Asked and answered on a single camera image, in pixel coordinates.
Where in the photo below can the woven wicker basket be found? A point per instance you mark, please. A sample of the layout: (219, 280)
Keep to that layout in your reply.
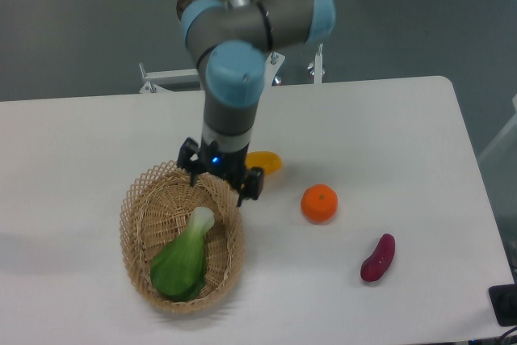
(155, 211)

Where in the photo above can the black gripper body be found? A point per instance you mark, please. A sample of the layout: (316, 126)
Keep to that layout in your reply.
(229, 166)

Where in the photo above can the white furniture at right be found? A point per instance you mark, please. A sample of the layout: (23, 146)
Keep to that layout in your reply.
(502, 145)

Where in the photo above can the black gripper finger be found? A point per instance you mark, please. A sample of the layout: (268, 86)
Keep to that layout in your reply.
(250, 185)
(187, 151)

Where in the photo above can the green bok choy vegetable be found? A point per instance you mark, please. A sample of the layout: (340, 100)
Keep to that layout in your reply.
(178, 270)

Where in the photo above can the purple sweet potato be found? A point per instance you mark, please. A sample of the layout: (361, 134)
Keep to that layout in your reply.
(378, 263)

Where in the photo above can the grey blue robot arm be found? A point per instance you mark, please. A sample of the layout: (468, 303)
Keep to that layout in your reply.
(229, 45)

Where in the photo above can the yellow mango toy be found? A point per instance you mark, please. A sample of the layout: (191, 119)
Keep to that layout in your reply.
(268, 161)

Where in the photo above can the black device at edge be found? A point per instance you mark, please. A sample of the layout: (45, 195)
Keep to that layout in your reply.
(503, 301)

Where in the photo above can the orange tangerine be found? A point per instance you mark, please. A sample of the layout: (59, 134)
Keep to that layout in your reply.
(319, 203)

